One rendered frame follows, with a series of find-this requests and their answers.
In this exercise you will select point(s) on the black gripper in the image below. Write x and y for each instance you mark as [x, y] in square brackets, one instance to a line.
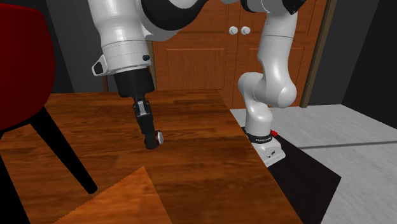
[134, 82]

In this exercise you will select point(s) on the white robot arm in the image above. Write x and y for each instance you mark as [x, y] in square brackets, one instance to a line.
[124, 34]

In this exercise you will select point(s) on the small silver round object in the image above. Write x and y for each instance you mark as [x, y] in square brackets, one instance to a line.
[160, 137]

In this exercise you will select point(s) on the wooden table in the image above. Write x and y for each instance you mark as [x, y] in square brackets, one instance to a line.
[201, 155]

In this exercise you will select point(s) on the red chair with black legs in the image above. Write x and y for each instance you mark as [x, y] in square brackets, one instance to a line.
[21, 62]

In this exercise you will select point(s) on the black robot stand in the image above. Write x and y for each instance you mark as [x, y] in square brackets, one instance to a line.
[304, 186]

